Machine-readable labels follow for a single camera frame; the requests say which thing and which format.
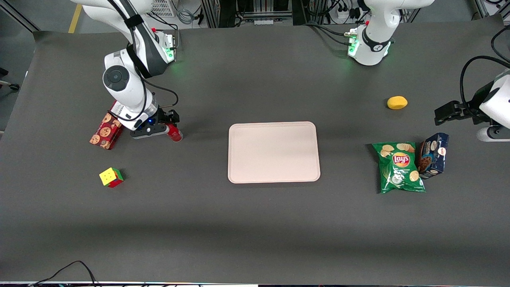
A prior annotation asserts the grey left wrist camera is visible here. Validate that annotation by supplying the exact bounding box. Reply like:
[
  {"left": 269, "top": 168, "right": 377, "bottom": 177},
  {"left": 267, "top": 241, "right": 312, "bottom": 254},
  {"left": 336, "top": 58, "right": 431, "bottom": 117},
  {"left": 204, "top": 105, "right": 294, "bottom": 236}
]
[{"left": 477, "top": 125, "right": 510, "bottom": 143}]

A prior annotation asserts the colourful puzzle cube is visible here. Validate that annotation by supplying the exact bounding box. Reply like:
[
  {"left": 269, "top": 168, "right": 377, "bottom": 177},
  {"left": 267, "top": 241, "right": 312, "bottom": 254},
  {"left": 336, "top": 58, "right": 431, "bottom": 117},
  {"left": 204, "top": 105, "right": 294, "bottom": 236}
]
[{"left": 99, "top": 167, "right": 124, "bottom": 189}]

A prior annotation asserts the pale pink plastic tray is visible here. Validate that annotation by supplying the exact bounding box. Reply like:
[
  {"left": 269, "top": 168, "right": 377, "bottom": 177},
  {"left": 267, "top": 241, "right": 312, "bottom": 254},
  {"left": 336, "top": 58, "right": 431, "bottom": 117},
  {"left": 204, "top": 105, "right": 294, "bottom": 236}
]
[{"left": 228, "top": 122, "right": 321, "bottom": 184}]

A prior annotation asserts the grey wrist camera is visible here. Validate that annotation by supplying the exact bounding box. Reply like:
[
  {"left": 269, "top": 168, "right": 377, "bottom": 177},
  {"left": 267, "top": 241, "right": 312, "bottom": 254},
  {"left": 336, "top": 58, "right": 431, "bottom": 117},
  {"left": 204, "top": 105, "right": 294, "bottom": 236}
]
[
  {"left": 477, "top": 125, "right": 510, "bottom": 143},
  {"left": 130, "top": 124, "right": 168, "bottom": 140}
]

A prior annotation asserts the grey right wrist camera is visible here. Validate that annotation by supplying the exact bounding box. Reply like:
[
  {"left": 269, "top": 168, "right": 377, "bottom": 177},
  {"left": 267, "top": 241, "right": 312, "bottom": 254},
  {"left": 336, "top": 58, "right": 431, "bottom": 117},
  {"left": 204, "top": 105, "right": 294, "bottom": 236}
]
[{"left": 130, "top": 124, "right": 168, "bottom": 140}]

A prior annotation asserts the red cookie box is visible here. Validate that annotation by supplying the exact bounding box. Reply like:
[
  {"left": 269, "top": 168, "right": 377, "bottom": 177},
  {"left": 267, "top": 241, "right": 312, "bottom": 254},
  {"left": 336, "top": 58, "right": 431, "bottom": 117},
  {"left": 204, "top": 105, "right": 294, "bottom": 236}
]
[{"left": 89, "top": 100, "right": 124, "bottom": 151}]

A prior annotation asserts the yellow lemon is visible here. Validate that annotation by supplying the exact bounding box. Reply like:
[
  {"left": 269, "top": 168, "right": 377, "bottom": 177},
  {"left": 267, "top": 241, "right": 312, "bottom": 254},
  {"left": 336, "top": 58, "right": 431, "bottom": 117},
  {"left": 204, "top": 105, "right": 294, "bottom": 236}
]
[{"left": 387, "top": 96, "right": 408, "bottom": 110}]

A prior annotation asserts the green Lays chips bag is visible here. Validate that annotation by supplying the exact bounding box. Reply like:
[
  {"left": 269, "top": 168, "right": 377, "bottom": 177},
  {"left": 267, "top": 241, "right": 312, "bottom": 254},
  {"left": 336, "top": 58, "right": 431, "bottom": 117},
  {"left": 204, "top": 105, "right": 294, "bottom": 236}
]
[{"left": 372, "top": 142, "right": 426, "bottom": 195}]

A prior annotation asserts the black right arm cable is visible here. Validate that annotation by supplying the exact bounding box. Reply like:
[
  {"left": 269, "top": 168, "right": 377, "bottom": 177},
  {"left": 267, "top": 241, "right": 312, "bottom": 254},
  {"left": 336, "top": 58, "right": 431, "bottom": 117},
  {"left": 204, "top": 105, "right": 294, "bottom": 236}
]
[{"left": 107, "top": 0, "right": 179, "bottom": 122}]

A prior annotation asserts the white power strip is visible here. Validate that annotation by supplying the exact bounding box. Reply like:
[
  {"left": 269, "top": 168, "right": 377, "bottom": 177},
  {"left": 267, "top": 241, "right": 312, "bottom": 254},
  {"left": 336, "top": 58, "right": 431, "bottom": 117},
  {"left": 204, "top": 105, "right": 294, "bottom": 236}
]
[{"left": 336, "top": 4, "right": 360, "bottom": 21}]

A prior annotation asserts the red coke bottle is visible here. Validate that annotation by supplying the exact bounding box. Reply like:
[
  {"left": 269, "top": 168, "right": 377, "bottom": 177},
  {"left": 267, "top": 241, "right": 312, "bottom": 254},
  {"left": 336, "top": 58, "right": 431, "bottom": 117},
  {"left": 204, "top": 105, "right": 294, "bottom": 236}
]
[{"left": 166, "top": 124, "right": 184, "bottom": 142}]

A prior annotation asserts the blue cookie box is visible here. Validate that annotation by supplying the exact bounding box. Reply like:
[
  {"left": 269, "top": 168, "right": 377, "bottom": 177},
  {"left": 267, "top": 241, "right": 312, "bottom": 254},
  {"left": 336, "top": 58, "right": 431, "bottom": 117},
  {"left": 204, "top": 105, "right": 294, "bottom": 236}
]
[{"left": 417, "top": 132, "right": 450, "bottom": 180}]

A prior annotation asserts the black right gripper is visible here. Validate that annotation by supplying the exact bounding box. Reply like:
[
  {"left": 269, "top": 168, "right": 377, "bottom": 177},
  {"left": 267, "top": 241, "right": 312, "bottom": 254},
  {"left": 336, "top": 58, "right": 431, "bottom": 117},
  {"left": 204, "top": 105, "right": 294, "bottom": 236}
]
[{"left": 153, "top": 106, "right": 180, "bottom": 127}]

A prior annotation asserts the black arm base cable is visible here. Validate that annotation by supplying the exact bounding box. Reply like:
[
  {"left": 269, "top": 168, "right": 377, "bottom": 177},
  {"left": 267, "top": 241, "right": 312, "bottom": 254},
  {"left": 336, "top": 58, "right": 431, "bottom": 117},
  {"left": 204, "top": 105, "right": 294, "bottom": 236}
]
[{"left": 303, "top": 22, "right": 356, "bottom": 46}]

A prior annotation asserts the dark grey table mat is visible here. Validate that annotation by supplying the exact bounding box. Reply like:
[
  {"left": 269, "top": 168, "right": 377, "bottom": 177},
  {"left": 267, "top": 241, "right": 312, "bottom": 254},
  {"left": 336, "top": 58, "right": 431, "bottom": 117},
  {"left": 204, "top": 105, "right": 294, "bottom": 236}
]
[{"left": 0, "top": 15, "right": 510, "bottom": 285}]

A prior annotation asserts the grey coiled cable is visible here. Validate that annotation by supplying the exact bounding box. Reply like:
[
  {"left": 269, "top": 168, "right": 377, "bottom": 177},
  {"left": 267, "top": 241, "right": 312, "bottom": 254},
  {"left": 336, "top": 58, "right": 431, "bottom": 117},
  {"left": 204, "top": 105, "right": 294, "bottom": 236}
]
[{"left": 177, "top": 7, "right": 196, "bottom": 25}]

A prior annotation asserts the thin black loose cable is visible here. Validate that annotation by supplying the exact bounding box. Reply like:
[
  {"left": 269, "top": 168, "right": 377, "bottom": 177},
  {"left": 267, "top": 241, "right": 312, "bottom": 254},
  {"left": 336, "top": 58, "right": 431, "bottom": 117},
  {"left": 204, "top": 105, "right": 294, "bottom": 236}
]
[{"left": 28, "top": 261, "right": 98, "bottom": 287}]

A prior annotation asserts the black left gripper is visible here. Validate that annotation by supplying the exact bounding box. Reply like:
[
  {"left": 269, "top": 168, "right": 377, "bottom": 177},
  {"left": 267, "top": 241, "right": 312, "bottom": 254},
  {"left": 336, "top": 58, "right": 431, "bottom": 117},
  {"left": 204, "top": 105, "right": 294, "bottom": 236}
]
[{"left": 434, "top": 82, "right": 497, "bottom": 126}]

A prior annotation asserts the black wheeled stand base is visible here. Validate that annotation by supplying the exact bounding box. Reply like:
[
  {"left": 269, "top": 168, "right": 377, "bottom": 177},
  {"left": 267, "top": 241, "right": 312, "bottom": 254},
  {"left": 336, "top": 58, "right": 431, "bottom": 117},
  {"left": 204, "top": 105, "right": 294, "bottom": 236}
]
[{"left": 0, "top": 67, "right": 20, "bottom": 92}]

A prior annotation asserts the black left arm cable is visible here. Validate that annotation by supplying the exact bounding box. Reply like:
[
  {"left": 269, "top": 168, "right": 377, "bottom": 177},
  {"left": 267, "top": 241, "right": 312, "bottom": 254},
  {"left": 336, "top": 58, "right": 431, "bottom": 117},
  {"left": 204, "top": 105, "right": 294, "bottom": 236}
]
[{"left": 460, "top": 25, "right": 510, "bottom": 120}]

